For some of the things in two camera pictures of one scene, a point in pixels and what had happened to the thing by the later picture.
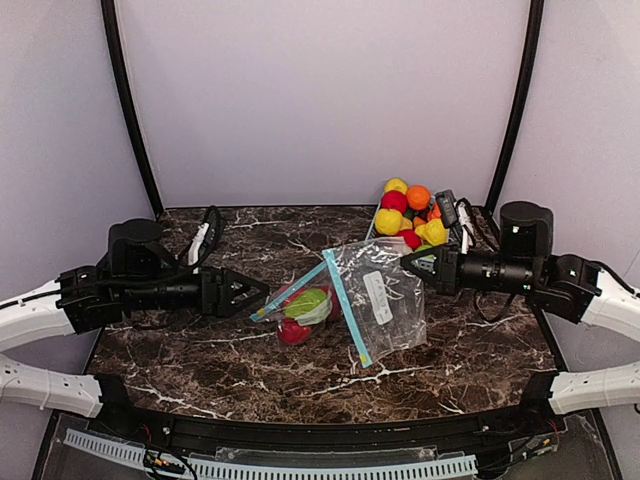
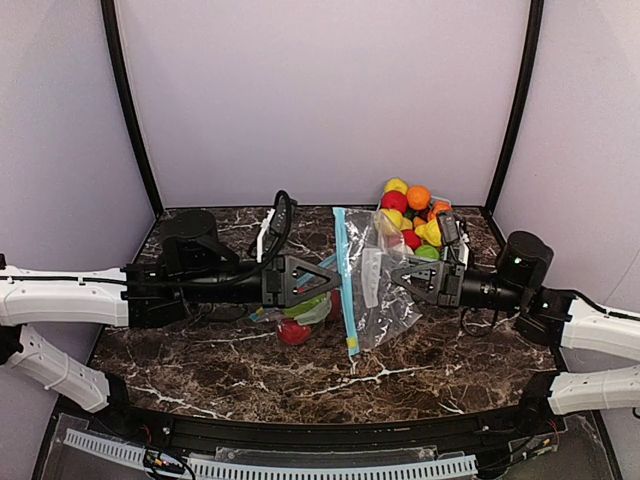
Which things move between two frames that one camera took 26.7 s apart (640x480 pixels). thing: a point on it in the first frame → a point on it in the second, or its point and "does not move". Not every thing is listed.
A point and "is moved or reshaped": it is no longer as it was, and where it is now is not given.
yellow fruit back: [396, 184] does not move
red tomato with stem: [285, 289] is moved or reshaped
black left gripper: [211, 291] → [273, 281]
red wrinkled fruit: [292, 333] does not move
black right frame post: [520, 111] does not move
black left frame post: [110, 17] does not move
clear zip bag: [380, 299] is moved or reshaped
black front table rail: [529, 434] does not move
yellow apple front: [388, 222] does not move
